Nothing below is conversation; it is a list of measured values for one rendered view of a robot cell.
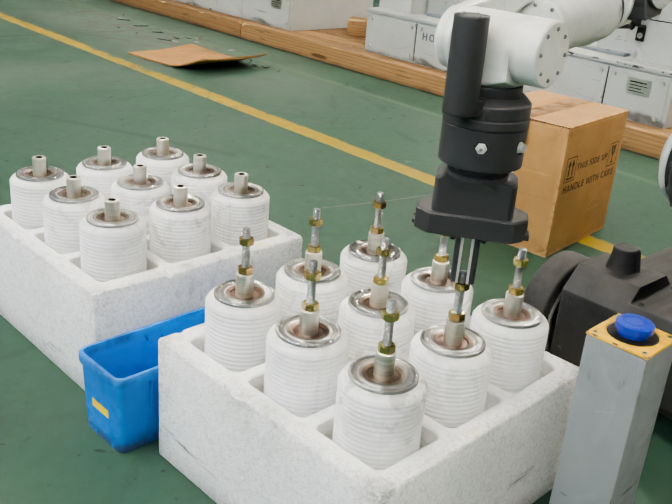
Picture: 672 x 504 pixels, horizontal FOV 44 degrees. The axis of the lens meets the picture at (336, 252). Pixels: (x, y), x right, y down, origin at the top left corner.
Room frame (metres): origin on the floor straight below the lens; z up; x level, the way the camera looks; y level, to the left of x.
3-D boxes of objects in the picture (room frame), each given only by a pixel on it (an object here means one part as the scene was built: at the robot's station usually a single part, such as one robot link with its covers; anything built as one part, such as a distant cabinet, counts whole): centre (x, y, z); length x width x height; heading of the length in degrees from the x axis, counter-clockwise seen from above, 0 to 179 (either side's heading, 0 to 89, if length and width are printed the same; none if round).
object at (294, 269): (1.02, 0.03, 0.25); 0.08 x 0.08 x 0.01
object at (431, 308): (1.02, -0.14, 0.16); 0.10 x 0.10 x 0.18
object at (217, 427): (0.94, -0.06, 0.09); 0.39 x 0.39 x 0.18; 46
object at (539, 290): (1.28, -0.39, 0.10); 0.20 x 0.05 x 0.20; 134
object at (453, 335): (0.85, -0.14, 0.26); 0.02 x 0.02 x 0.03
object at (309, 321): (0.85, 0.02, 0.26); 0.02 x 0.02 x 0.03
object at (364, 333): (0.94, -0.06, 0.16); 0.10 x 0.10 x 0.18
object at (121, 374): (1.06, 0.20, 0.06); 0.30 x 0.11 x 0.12; 136
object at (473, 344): (0.85, -0.14, 0.25); 0.08 x 0.08 x 0.01
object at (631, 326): (0.79, -0.32, 0.32); 0.04 x 0.04 x 0.02
